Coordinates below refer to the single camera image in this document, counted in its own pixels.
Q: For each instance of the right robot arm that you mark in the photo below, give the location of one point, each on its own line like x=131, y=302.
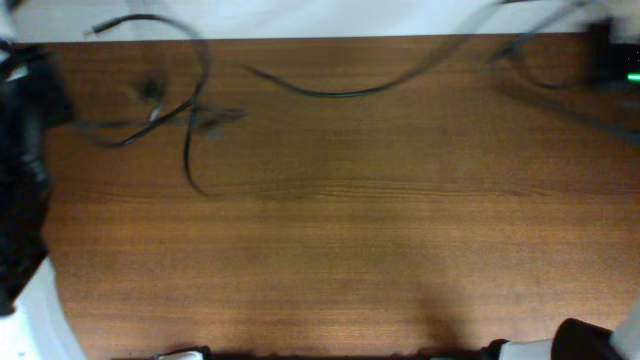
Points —
x=574, y=339

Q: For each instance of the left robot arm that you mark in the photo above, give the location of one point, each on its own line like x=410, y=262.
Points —
x=33, y=100

